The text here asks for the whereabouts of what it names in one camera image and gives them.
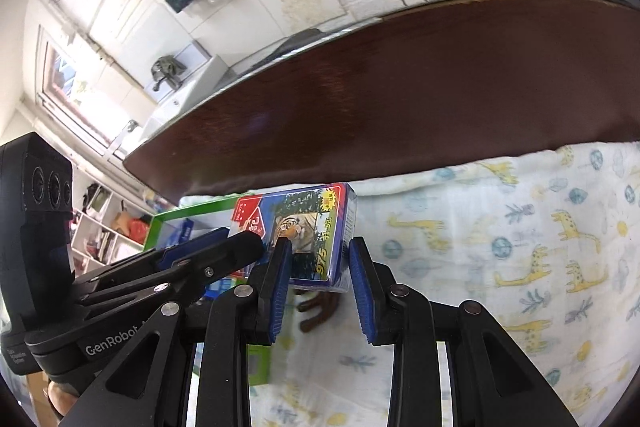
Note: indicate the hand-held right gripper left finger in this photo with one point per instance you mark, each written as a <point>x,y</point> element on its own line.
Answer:
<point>280,292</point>

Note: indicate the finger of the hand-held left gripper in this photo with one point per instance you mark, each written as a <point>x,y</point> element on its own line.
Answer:
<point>200,240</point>
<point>230,252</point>

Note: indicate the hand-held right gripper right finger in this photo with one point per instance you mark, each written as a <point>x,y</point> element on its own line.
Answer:
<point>362,292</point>

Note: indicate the green cardboard box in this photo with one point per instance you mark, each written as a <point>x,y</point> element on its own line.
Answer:
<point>162,222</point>

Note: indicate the playing card box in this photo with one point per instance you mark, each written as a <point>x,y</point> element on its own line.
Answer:
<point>310,217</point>

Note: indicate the person's left hand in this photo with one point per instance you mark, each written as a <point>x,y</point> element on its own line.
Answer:
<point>60,399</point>

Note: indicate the brown hair claw clip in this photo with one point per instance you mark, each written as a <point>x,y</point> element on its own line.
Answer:
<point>325,307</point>

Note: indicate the white shelf unit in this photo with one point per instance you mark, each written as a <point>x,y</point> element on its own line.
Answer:
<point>100,232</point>

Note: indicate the giraffe printed blanket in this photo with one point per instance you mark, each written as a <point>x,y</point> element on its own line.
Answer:
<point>500,232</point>

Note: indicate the grey metal fixture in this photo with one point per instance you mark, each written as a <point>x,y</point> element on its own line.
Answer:
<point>167,69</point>

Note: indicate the window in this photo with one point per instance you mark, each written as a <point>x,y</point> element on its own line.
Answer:
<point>65,77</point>

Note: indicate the dark wooden headboard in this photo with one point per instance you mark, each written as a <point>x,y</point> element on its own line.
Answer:
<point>400,97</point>

